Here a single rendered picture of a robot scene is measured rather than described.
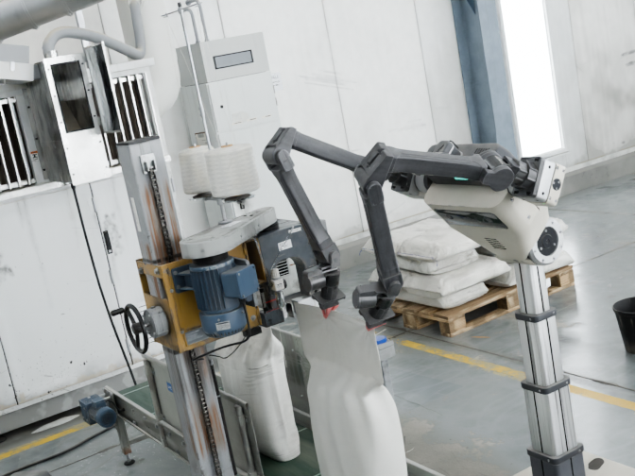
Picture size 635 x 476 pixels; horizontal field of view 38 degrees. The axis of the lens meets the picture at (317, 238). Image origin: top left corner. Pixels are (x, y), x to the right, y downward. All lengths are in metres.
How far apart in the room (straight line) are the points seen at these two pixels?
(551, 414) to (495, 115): 5.85
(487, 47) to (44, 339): 4.97
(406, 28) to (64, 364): 4.57
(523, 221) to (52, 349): 3.70
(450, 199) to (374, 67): 5.55
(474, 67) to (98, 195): 4.45
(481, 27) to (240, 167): 6.02
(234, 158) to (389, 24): 5.74
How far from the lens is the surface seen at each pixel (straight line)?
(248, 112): 7.12
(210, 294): 3.03
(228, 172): 3.02
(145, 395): 4.93
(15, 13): 5.62
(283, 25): 8.03
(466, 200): 2.95
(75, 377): 6.02
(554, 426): 3.32
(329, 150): 3.01
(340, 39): 8.32
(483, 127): 9.18
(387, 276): 2.71
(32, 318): 5.87
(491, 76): 8.88
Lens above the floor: 1.94
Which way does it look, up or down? 11 degrees down
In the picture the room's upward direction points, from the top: 11 degrees counter-clockwise
